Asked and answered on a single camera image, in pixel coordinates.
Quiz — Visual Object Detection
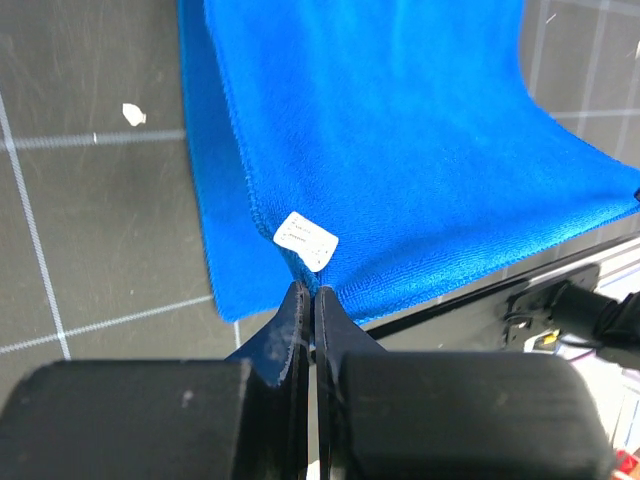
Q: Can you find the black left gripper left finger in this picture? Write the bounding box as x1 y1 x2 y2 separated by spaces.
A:
227 282 311 479

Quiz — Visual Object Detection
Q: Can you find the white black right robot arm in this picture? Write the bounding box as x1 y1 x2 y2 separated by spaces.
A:
549 282 639 370

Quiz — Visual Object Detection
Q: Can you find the blue towel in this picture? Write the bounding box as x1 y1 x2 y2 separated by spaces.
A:
177 1 639 323

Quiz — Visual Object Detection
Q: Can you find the black grid cutting mat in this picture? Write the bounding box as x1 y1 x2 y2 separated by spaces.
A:
1 1 639 403

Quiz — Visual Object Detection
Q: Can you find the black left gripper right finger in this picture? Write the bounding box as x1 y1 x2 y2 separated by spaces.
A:
313 286 385 479

